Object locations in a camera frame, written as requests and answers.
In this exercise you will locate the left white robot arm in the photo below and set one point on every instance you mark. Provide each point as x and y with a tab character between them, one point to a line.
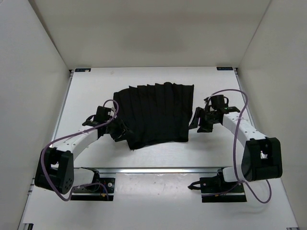
58	166

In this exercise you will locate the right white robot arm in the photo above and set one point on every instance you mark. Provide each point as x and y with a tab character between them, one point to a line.
261	157

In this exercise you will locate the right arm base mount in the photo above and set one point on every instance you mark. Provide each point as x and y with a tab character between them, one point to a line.
215	189

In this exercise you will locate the left blue label sticker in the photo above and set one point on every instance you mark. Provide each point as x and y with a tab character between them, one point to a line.
82	70

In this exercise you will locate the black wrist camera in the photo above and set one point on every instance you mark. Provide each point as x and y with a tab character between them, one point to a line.
103	114
219	102

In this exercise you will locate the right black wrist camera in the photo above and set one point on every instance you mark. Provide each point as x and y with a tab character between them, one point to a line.
219	102

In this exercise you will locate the black pleated skirt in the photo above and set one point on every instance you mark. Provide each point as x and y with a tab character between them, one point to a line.
156	114

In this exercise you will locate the right blue label sticker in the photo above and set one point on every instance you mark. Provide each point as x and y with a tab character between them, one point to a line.
224	68

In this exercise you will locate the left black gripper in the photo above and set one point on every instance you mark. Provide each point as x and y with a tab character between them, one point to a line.
117	136

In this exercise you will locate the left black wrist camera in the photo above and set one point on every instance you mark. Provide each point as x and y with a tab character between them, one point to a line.
103	114

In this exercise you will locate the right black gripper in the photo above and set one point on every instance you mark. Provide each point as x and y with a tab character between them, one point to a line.
199	113

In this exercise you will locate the blue label sticker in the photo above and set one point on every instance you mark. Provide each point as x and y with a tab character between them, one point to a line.
82	70
224	68

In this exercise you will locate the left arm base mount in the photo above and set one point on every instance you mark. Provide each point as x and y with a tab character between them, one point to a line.
92	185

